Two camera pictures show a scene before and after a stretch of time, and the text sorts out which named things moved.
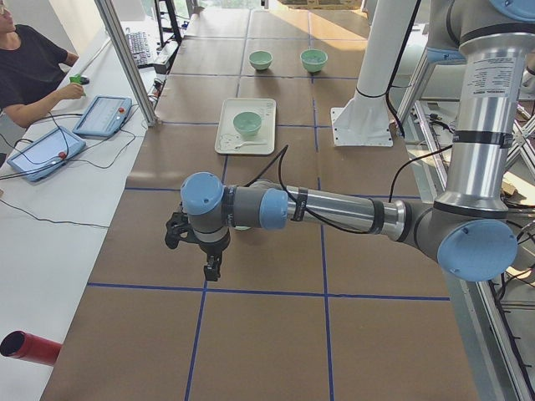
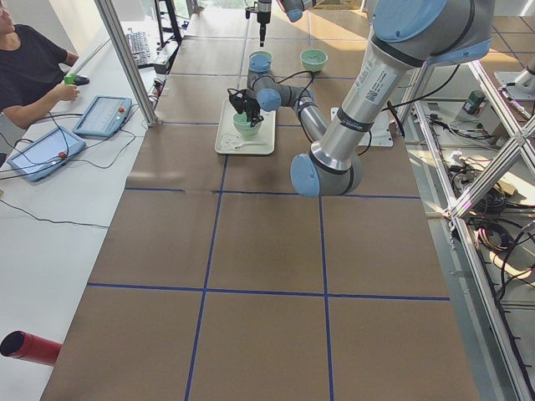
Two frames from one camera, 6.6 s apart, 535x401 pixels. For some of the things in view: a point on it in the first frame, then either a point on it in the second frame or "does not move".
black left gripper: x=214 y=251 to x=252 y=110
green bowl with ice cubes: x=313 y=59 does not move
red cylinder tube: x=28 y=347 does not move
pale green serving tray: x=230 y=141 does not move
